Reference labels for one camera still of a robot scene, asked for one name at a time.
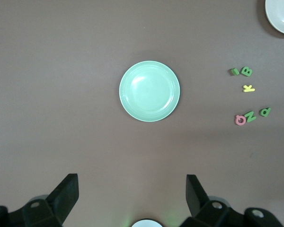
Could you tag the light green plate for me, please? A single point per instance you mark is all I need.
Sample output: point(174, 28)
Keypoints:
point(149, 92)

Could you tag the green foam letter N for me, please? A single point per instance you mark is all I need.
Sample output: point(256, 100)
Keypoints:
point(250, 116)

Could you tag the cream white plate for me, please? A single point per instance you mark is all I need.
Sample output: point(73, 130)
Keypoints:
point(281, 14)

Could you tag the pink foam letter Q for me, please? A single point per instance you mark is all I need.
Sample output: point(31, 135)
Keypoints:
point(237, 122)

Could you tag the brown table mat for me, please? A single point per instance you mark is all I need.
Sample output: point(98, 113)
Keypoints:
point(61, 71)

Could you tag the green foam letter B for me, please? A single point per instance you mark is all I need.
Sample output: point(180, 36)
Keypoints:
point(244, 71)

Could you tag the yellow foam letter K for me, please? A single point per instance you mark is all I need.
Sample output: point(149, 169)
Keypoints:
point(247, 89)

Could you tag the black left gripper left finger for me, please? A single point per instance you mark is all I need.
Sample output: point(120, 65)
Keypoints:
point(61, 201)

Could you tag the green foam letter P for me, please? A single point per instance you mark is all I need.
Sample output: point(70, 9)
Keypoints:
point(267, 110)

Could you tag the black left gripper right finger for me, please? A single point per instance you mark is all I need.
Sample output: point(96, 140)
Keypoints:
point(198, 203)

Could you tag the small green foam letter U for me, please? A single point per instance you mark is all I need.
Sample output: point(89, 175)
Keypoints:
point(234, 71)

